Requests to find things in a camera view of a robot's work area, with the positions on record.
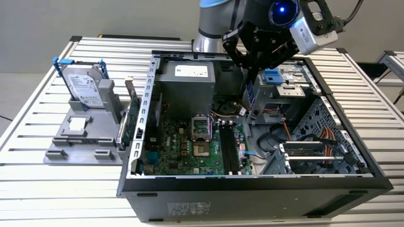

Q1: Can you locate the blue plastic drive latch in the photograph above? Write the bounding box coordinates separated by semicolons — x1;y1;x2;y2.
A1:
261;67;283;85

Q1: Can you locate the power supply wire bundle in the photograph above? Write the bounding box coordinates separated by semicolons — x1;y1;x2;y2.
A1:
211;99;249;119

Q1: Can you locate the black RAM slot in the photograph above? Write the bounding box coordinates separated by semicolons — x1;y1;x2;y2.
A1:
228;120;243;176
220;120;235;176

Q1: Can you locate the black background box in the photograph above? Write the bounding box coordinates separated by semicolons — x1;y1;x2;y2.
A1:
356;61;389;79

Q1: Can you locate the thin orange wire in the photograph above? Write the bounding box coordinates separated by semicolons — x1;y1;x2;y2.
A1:
281;117;292;142

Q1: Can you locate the metal disk bay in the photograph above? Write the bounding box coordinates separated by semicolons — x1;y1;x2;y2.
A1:
261;140;348;176

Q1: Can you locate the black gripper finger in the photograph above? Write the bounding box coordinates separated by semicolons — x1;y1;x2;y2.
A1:
257;41;300;72
221;30;257;82

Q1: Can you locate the orange yellow wire bundle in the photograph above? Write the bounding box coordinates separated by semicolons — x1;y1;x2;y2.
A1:
317;127;337;166

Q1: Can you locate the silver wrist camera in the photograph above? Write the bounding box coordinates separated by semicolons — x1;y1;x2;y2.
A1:
289;0;339;55

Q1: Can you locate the grey parts rack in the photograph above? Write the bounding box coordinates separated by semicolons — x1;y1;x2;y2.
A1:
43;79;132;166

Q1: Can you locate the metal socket cover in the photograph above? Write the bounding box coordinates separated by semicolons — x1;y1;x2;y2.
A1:
191;114;212;140

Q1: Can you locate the silver CPU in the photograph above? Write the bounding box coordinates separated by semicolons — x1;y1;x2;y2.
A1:
68;117;87;131

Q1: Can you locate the green motherboard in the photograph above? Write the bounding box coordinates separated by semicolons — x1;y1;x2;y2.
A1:
143;117;256;177

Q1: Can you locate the green graphics card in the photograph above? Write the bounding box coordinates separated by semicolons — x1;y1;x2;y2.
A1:
115;75;143;152

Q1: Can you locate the CPU socket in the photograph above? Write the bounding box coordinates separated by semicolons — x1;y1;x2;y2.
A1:
192;141;212;157

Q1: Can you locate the grey power supply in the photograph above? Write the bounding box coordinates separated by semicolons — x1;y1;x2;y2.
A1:
155;60;217;114

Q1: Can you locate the dark RAM stick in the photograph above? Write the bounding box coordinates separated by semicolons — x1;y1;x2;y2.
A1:
64;139;97;145
241;70;257;109

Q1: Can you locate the metal drive cage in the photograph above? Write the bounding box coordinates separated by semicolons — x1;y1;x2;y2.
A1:
241;60;320;125

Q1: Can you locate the black open PC case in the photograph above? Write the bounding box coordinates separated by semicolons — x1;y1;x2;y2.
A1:
116;49;395;223

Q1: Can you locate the black camera cable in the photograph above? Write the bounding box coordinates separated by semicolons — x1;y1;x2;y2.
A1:
335;0;364;33

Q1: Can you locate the hard disk in blue carrier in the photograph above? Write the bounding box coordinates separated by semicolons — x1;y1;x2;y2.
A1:
52;56;109;111

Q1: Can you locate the black looped wire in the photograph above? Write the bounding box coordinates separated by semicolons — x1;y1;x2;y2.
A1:
256;131;285;156

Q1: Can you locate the aluminium frame table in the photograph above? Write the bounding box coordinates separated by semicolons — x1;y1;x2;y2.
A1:
373;50;404;86

